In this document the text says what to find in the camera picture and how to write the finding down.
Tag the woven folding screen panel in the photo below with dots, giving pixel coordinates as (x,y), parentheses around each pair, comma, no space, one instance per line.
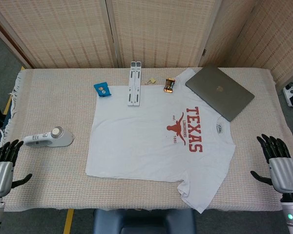
(51,31)
(161,31)
(276,36)

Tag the white folding laptop stand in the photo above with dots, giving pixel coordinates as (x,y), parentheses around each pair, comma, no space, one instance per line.
(134,85)

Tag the blue snack packet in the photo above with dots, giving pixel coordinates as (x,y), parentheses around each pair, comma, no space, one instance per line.
(102,89)

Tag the white power strip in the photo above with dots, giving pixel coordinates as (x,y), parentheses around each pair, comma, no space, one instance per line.
(290,93)

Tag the brown shiny snack wrapper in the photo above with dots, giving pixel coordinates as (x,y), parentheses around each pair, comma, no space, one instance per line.
(169,85)

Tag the gold binder clip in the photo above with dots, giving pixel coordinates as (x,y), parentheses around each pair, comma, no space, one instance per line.
(151,81)

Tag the grey closed laptop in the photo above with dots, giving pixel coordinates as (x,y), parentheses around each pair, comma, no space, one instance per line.
(217,92)

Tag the beige woven fringed tablecloth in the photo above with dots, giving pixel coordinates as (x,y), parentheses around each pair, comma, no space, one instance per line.
(51,102)

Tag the white handheld steam iron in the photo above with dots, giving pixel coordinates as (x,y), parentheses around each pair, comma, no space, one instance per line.
(56,140)

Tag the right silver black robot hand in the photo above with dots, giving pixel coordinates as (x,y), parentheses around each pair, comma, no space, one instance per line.
(284,173)

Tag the dark blue padded chair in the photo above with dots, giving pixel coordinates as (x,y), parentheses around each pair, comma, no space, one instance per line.
(141,221)

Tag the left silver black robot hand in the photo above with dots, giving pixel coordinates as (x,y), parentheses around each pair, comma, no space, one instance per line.
(1,170)

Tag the white Texas print T-shirt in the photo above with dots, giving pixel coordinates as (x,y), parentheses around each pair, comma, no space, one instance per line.
(136,146)

